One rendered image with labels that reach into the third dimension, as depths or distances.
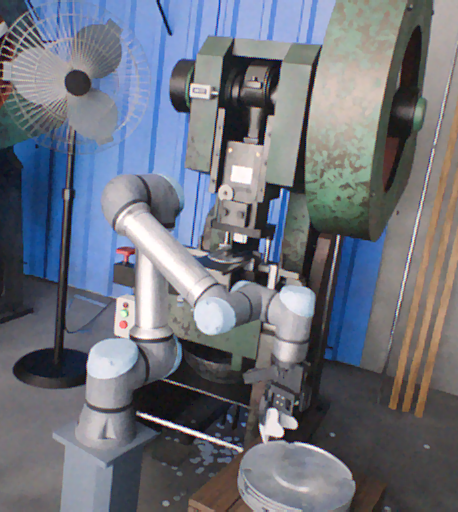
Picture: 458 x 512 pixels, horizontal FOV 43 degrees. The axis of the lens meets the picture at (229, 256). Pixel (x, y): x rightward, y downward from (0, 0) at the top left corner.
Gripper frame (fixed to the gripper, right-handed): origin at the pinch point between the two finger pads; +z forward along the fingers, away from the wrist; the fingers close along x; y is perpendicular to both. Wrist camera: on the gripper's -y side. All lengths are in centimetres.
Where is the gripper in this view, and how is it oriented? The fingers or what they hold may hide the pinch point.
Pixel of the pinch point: (268, 433)
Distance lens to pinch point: 140.6
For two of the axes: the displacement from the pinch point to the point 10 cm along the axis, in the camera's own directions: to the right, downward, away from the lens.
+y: 7.5, 2.4, -6.1
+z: -1.2, 9.6, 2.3
